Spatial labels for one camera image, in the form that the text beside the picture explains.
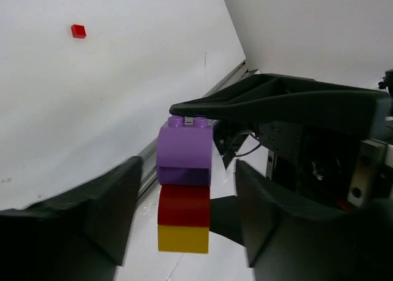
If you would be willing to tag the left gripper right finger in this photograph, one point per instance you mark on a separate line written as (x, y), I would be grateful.
(289, 237)

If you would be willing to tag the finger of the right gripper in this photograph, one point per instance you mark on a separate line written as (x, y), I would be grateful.
(225, 218)
(265, 98)

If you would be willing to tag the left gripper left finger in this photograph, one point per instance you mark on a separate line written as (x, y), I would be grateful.
(81, 234)

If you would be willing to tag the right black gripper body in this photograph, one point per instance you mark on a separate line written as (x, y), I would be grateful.
(332, 168)

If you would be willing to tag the red rounded lego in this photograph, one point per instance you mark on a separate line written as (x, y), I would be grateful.
(184, 206)

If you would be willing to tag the yellow long lego brick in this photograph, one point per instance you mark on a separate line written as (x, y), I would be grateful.
(183, 239)

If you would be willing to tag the purple rounded lego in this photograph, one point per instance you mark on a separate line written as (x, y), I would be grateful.
(184, 152)

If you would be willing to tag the tiny red lego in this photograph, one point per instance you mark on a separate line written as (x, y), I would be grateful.
(78, 31)

